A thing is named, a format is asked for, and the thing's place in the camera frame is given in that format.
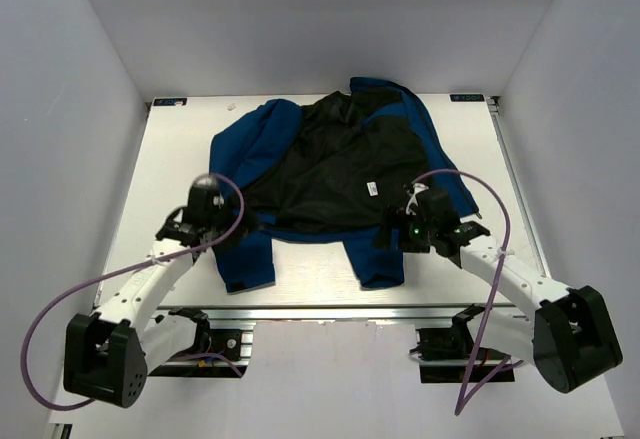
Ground blue and black jacket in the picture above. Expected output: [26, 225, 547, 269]
[209, 77, 478, 293]

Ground blue corner label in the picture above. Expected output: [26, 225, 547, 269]
[449, 93, 485, 102]
[152, 98, 187, 107]

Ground right blue corner label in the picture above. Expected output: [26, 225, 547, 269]
[449, 93, 485, 102]

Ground aluminium front rail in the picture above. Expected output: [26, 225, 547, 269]
[94, 302, 569, 323]

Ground left blue corner label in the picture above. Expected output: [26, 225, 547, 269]
[152, 98, 187, 107]

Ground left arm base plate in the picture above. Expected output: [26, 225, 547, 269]
[150, 309, 252, 379]

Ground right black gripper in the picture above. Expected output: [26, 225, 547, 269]
[371, 205, 437, 253]

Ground white front panel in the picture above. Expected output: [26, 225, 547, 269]
[52, 322, 622, 438]

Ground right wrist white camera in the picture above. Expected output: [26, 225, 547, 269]
[404, 182, 429, 216]

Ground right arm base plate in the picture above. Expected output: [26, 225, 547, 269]
[409, 321, 515, 385]

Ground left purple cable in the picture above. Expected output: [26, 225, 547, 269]
[19, 173, 247, 410]

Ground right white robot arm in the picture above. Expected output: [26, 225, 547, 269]
[374, 183, 623, 393]

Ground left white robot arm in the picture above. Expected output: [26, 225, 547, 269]
[62, 174, 245, 408]

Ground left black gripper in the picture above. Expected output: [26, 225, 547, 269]
[206, 191, 265, 257]

